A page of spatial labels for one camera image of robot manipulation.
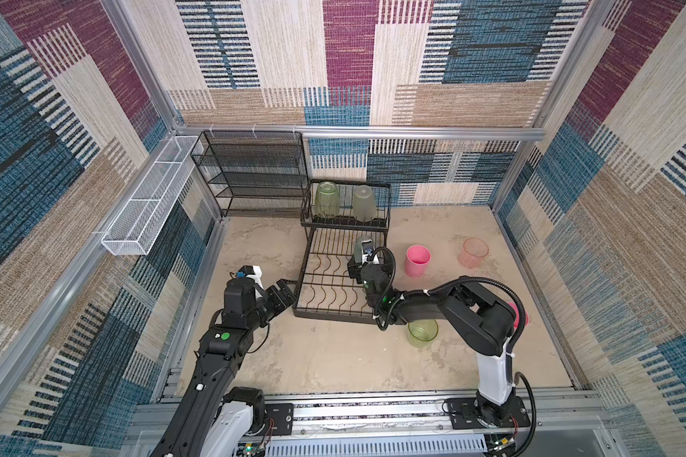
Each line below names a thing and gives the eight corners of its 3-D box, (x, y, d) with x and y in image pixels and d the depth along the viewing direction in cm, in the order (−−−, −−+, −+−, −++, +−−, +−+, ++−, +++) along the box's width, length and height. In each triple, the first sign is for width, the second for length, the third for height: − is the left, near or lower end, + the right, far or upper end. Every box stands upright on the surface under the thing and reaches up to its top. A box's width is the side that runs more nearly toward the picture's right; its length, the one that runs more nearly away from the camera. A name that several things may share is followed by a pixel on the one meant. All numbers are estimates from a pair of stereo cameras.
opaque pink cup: (404, 279, 102) (409, 263, 94) (401, 261, 107) (406, 244, 99) (426, 279, 102) (433, 263, 94) (422, 261, 107) (428, 244, 99)
